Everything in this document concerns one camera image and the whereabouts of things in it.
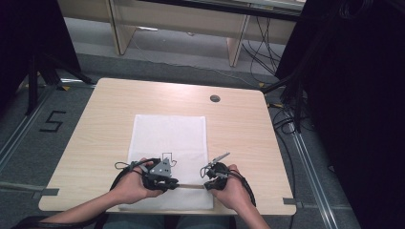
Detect metal floor rail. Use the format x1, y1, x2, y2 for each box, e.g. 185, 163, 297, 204
0, 83, 56, 173
287, 122, 340, 229

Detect black floor cables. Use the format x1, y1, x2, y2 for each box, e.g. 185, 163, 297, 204
266, 103, 299, 229

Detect white mesh laundry bag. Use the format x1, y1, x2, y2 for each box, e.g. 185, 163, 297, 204
117, 114, 215, 212

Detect person's right hand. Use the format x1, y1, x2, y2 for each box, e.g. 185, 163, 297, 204
211, 163, 253, 214

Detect black metal stand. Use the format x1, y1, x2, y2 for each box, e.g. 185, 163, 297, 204
261, 71, 309, 134
24, 52, 97, 116

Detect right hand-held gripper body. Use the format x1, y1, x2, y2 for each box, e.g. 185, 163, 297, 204
200, 152, 231, 188

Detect thin grey wire loop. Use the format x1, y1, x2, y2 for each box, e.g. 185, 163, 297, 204
199, 163, 214, 179
114, 160, 141, 171

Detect black curtain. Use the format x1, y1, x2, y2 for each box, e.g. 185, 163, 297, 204
274, 0, 405, 229
0, 0, 82, 111

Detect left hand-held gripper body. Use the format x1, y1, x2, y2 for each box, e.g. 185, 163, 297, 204
140, 152, 180, 191

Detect black cable bundle under desk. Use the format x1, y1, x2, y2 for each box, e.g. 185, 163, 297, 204
241, 15, 288, 76

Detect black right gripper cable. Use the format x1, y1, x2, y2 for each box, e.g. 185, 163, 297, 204
223, 169, 258, 208

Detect light wooden background desk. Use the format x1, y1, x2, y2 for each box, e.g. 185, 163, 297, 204
56, 0, 308, 68

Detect person's left hand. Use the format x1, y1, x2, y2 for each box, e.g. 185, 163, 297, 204
109, 157, 165, 206

